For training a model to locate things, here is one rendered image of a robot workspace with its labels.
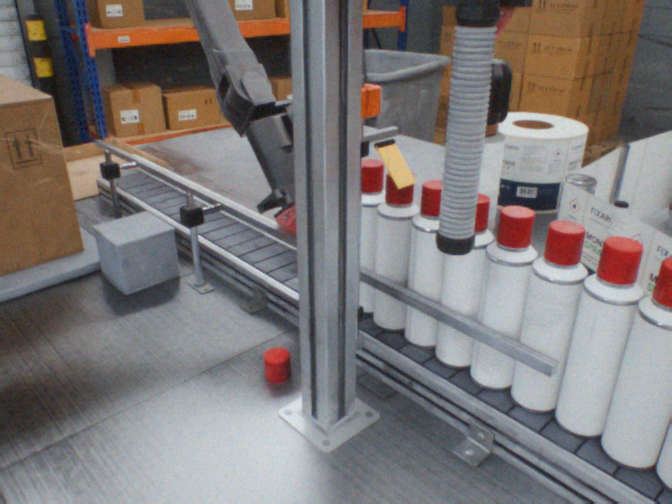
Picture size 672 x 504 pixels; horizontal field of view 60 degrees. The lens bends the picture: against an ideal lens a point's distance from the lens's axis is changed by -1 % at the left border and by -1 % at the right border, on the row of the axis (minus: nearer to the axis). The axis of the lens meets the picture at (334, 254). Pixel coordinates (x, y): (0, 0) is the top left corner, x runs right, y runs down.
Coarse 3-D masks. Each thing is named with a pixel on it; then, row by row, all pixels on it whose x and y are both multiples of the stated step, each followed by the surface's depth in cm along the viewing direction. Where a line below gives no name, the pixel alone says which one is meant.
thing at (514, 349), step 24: (96, 144) 126; (144, 168) 112; (240, 216) 90; (288, 240) 83; (384, 288) 71; (432, 312) 66; (456, 312) 64; (480, 336) 61; (504, 336) 60; (528, 360) 58; (552, 360) 57
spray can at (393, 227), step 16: (400, 192) 68; (384, 208) 69; (400, 208) 69; (416, 208) 70; (384, 224) 69; (400, 224) 69; (384, 240) 70; (400, 240) 69; (384, 256) 71; (400, 256) 70; (384, 272) 72; (400, 272) 71; (384, 304) 74; (400, 304) 73; (384, 320) 75; (400, 320) 75
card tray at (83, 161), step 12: (84, 144) 157; (120, 144) 160; (72, 156) 156; (84, 156) 158; (96, 156) 159; (144, 156) 150; (72, 168) 150; (84, 168) 150; (96, 168) 150; (132, 168) 150; (72, 180) 142; (84, 180) 142; (72, 192) 135; (84, 192) 134; (96, 192) 134
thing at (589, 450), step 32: (128, 192) 121; (160, 192) 121; (224, 224) 106; (256, 256) 95; (288, 256) 95; (416, 352) 72; (512, 416) 62; (544, 416) 61; (576, 448) 57; (640, 480) 54
